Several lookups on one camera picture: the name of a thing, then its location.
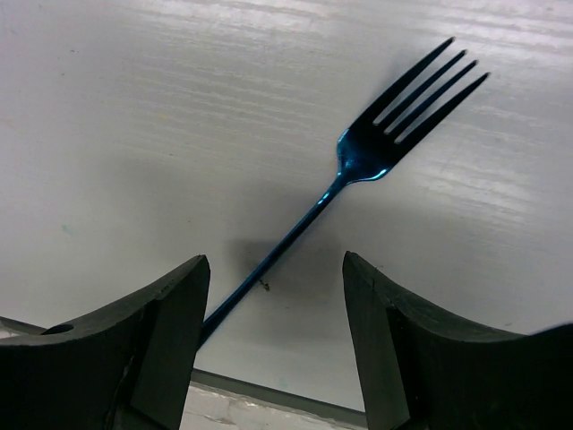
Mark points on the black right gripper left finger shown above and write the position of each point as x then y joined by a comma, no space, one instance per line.
126,365

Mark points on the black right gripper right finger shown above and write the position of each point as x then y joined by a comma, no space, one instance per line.
422,367

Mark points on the blue metallic fork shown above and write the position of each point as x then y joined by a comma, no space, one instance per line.
366,151

